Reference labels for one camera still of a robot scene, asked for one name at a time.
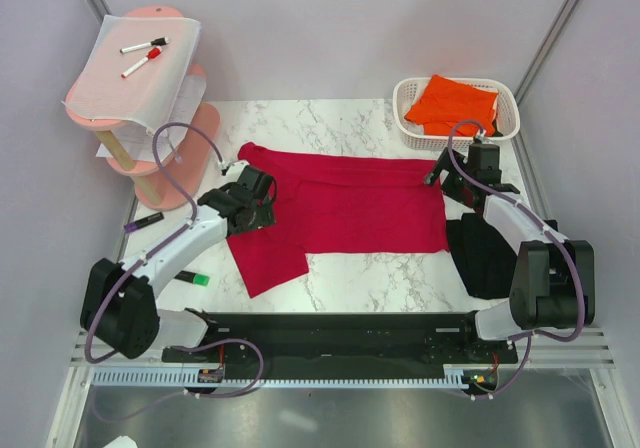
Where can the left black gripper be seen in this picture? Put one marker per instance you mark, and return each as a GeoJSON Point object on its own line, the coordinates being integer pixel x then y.
{"type": "Point", "coordinates": [264, 216]}

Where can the crumpled white paper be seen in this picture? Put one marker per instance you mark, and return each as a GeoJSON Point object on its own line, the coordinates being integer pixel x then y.
{"type": "Point", "coordinates": [121, 442]}

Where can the black capped whiteboard marker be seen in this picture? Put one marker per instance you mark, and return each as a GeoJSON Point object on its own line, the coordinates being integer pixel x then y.
{"type": "Point", "coordinates": [158, 42]}

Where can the white paper sheets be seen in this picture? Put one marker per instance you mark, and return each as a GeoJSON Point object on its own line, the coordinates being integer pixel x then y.
{"type": "Point", "coordinates": [138, 142]}

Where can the green capped marker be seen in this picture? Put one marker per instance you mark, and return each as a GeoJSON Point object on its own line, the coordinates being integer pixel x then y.
{"type": "Point", "coordinates": [193, 278]}

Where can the red capped whiteboard marker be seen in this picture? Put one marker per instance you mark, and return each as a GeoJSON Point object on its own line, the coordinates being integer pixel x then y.
{"type": "Point", "coordinates": [152, 54]}

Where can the red t shirt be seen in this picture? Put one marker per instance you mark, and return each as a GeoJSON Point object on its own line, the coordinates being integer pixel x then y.
{"type": "Point", "coordinates": [337, 205]}

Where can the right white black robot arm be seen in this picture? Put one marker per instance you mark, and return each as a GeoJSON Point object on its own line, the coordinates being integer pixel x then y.
{"type": "Point", "coordinates": [544, 281]}

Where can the pink tiered shelf stand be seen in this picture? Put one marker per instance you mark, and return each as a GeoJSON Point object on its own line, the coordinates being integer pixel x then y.
{"type": "Point", "coordinates": [152, 188]}

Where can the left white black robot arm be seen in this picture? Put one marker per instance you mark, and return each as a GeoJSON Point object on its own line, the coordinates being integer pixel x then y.
{"type": "Point", "coordinates": [120, 314]}

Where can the purple capped marker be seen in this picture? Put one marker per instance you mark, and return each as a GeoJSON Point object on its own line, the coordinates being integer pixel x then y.
{"type": "Point", "coordinates": [143, 222]}

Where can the orange t shirt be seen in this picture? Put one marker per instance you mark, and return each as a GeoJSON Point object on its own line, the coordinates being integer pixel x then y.
{"type": "Point", "coordinates": [445, 103]}

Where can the white mesh cloth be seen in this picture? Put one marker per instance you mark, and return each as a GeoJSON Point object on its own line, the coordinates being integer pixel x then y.
{"type": "Point", "coordinates": [148, 95]}

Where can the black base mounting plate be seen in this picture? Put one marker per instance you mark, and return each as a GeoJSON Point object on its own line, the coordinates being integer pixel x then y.
{"type": "Point", "coordinates": [340, 345]}

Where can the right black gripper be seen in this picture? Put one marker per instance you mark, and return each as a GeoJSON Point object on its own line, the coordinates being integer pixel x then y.
{"type": "Point", "coordinates": [430, 178]}

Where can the white slotted cable duct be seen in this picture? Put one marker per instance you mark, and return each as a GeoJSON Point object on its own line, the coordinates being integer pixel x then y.
{"type": "Point", "coordinates": [197, 378]}

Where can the aluminium frame rail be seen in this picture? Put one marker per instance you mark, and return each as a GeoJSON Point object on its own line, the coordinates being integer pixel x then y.
{"type": "Point", "coordinates": [590, 350]}

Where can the black folded t shirt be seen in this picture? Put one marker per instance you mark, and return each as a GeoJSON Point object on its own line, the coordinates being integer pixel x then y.
{"type": "Point", "coordinates": [483, 259]}

